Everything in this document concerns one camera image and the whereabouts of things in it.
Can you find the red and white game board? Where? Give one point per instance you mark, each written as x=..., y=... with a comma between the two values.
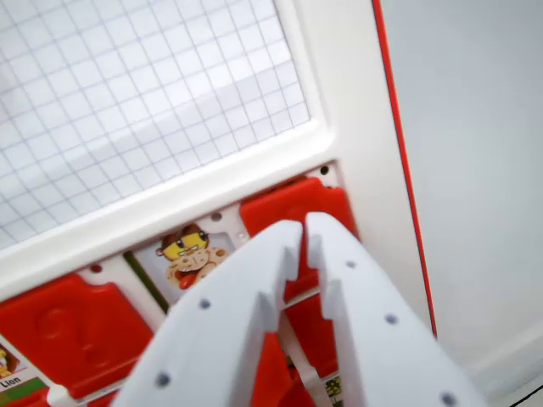
x=148, y=106

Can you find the dingo picture card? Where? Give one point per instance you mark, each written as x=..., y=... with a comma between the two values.
x=186, y=254

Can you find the red board flap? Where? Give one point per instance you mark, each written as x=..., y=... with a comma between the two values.
x=63, y=330
x=275, y=207

